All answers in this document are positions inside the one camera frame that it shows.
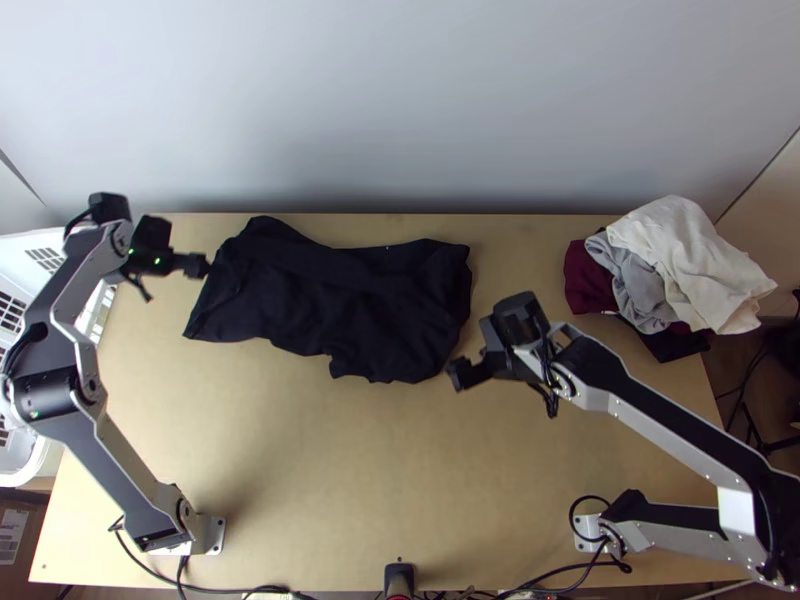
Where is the black cable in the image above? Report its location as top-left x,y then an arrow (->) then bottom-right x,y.
109,517 -> 189,600
527,365 -> 564,420
568,495 -> 634,575

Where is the maroon garment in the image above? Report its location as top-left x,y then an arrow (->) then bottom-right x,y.
563,238 -> 714,336

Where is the white garment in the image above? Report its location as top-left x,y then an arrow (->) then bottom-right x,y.
604,194 -> 778,336

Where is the black garment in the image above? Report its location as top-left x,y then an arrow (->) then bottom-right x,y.
643,324 -> 714,365

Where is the white laundry basket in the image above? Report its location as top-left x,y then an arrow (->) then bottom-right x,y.
0,229 -> 120,490

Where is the cardboard box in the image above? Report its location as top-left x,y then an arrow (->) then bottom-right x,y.
0,490 -> 53,586

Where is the black t-shirt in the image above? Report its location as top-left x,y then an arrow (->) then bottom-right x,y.
182,215 -> 473,384

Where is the grey garment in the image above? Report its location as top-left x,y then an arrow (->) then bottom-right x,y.
584,232 -> 680,334

